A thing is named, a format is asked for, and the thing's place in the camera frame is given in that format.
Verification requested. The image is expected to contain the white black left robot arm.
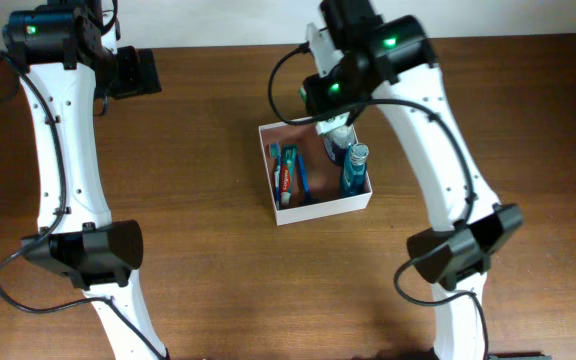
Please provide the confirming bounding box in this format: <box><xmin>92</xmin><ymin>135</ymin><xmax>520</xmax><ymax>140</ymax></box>
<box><xmin>2</xmin><ymin>1</ymin><xmax>169</xmax><ymax>359</ymax></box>

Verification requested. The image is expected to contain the green soap box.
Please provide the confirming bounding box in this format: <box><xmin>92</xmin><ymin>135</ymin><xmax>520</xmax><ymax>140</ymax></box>
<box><xmin>298</xmin><ymin>87</ymin><xmax>352</xmax><ymax>137</ymax></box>

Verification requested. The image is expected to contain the blue disposable razor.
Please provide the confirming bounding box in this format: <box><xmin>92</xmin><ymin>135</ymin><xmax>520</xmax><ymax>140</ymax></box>
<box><xmin>297</xmin><ymin>154</ymin><xmax>317</xmax><ymax>206</ymax></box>

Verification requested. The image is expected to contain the dark blue spray bottle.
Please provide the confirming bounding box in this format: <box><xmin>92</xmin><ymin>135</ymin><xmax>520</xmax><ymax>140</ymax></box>
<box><xmin>324</xmin><ymin>125</ymin><xmax>356</xmax><ymax>166</ymax></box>

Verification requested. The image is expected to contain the blue white toothbrush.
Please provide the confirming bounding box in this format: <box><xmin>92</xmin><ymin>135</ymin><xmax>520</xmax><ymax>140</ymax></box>
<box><xmin>269</xmin><ymin>142</ymin><xmax>282</xmax><ymax>210</ymax></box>

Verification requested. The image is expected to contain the teal mouthwash bottle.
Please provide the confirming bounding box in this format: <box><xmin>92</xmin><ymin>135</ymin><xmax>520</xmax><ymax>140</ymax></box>
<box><xmin>340</xmin><ymin>143</ymin><xmax>369</xmax><ymax>197</ymax></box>

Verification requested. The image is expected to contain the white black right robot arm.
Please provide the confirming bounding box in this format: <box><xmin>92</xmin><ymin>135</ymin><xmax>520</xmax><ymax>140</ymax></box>
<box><xmin>302</xmin><ymin>0</ymin><xmax>523</xmax><ymax>359</ymax></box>

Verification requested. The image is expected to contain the green Colgate toothpaste tube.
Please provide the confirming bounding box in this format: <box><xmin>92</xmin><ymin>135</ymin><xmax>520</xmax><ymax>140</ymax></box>
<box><xmin>280</xmin><ymin>144</ymin><xmax>298</xmax><ymax>207</ymax></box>

